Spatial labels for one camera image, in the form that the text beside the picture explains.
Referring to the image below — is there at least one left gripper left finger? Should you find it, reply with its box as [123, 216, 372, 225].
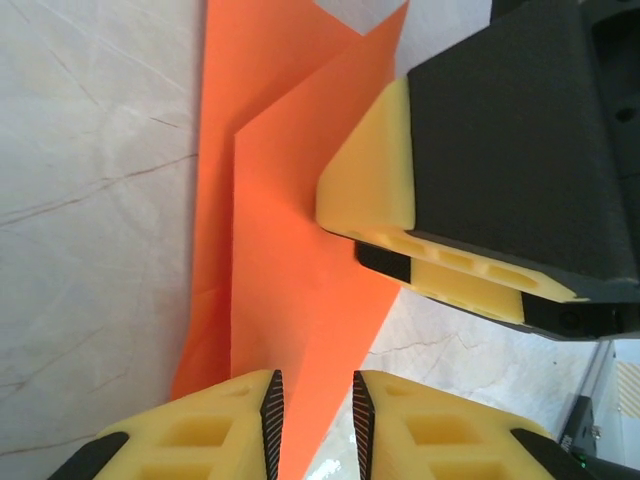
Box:
[47, 368, 285, 480]

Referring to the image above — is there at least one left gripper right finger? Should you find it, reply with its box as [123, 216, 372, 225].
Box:
[352, 370, 591, 480]

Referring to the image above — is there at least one orange paper sheet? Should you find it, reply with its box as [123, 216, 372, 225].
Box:
[169, 0, 411, 480]

